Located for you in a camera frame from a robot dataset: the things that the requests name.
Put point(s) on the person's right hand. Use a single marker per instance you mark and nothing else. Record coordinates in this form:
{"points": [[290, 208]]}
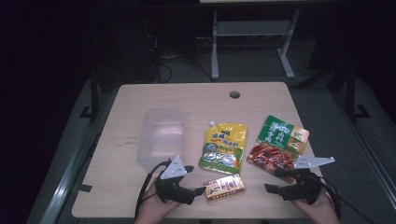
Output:
{"points": [[320, 211]]}

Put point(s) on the clear plastic container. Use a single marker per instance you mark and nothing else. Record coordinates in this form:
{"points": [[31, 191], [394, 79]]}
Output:
{"points": [[162, 137]]}

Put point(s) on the green and red food packet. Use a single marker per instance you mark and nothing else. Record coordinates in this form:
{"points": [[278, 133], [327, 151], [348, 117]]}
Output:
{"points": [[277, 146]]}

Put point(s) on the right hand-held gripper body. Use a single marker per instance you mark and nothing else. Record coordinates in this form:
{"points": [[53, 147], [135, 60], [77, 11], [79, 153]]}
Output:
{"points": [[303, 186]]}

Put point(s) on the small red and gold packet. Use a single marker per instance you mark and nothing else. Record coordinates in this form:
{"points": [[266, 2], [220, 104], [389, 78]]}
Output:
{"points": [[224, 187]]}

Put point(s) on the yellow spout pouch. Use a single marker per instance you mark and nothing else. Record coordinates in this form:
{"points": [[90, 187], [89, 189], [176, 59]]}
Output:
{"points": [[224, 146]]}

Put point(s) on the black metal stand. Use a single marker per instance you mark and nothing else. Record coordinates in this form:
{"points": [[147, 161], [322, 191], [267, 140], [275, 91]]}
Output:
{"points": [[351, 93], [93, 96]]}

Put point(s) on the black table bracket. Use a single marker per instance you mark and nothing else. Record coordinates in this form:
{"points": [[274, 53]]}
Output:
{"points": [[84, 188]]}

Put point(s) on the white metal stand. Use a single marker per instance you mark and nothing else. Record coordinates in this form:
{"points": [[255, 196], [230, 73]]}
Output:
{"points": [[252, 29]]}

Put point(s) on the aluminium rail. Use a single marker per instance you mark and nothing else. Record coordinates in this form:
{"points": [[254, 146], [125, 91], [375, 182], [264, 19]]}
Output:
{"points": [[370, 149], [71, 168]]}

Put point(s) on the person's left hand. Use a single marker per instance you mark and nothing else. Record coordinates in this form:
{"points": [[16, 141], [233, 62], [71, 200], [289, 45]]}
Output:
{"points": [[152, 209]]}

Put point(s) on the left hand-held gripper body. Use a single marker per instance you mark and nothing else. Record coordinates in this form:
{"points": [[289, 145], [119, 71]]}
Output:
{"points": [[173, 189]]}

